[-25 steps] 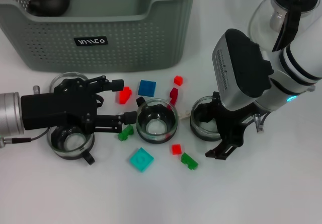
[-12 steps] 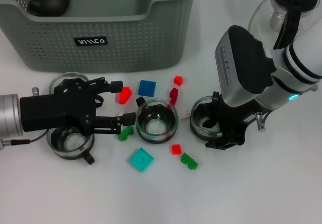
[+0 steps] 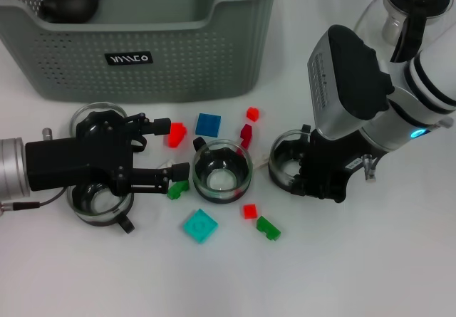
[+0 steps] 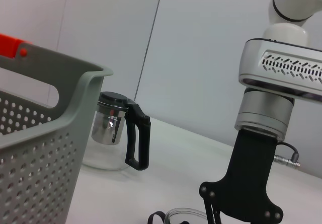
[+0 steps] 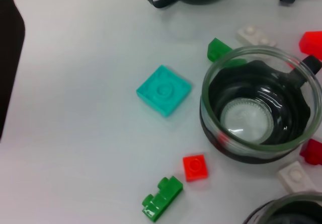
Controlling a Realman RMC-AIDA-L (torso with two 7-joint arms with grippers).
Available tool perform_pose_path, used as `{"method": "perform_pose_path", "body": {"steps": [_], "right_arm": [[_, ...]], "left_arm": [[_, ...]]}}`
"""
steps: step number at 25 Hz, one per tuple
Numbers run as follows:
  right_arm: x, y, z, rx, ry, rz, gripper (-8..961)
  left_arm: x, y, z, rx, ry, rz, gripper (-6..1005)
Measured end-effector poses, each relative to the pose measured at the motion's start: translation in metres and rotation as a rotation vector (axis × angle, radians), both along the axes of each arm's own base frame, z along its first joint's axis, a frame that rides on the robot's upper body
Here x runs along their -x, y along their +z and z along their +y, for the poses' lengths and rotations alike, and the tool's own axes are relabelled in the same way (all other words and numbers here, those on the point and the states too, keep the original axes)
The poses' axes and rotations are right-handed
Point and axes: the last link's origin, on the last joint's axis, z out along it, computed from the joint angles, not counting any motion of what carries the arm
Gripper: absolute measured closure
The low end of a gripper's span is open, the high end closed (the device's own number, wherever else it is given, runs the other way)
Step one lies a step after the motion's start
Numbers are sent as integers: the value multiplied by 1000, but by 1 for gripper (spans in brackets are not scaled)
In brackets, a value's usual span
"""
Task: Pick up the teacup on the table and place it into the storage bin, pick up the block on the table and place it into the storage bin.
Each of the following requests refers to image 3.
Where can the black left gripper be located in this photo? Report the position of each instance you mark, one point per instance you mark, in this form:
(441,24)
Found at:
(71,164)

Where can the bright red slope brick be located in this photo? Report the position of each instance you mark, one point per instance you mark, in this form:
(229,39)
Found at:
(178,135)

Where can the left gripper silver plug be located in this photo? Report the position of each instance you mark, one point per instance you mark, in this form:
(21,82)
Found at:
(47,133)

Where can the teal square plate brick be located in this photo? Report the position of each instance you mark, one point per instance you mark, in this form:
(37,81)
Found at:
(200,226)

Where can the small red brick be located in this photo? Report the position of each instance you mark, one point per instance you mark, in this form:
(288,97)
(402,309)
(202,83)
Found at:
(252,114)
(250,211)

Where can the green brick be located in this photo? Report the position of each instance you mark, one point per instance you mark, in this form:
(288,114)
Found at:
(267,227)
(176,190)

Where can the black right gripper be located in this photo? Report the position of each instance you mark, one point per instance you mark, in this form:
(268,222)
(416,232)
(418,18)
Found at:
(331,167)

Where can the glass teacup black holder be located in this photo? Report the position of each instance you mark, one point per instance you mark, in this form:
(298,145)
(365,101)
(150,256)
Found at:
(99,206)
(83,112)
(221,181)
(285,153)

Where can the blue square plate brick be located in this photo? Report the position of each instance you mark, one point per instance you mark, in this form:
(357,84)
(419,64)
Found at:
(208,124)

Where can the dark clay teapot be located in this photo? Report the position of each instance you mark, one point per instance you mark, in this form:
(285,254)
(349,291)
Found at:
(71,0)

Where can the dark red brick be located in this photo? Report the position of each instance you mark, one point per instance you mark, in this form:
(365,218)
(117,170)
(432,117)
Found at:
(246,133)

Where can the grey-green perforated storage bin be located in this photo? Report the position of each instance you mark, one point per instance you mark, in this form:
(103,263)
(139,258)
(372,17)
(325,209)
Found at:
(178,46)

